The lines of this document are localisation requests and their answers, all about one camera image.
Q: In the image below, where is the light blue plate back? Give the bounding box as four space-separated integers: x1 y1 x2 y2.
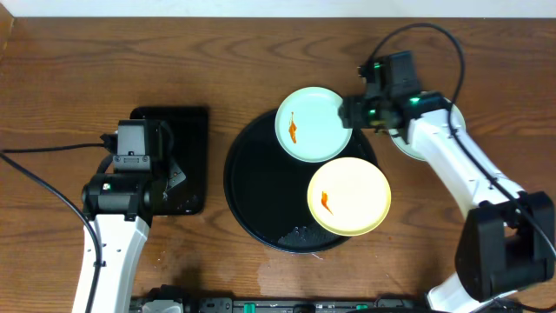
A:
275 87 352 163

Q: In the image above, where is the light blue plate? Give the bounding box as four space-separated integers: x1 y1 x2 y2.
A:
275 87 352 163
388 105 467 162

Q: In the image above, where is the light blue plate front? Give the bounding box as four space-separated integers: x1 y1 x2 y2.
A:
388 105 467 162

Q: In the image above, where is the orange green sponge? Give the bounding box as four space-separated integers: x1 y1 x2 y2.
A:
169 170 182 179

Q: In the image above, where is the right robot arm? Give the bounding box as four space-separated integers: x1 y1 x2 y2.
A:
339 91 555 312

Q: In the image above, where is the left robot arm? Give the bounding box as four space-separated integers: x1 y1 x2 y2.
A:
72 213 149 312

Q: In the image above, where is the rectangular black tray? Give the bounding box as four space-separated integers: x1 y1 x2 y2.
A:
130 106 209 216

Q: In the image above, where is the round black tray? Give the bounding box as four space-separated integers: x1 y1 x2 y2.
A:
223 108 380 254

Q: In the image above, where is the yellow plate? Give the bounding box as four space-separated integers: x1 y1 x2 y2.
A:
307 157 392 236

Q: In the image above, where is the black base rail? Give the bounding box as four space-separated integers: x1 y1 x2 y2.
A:
128 285 430 313

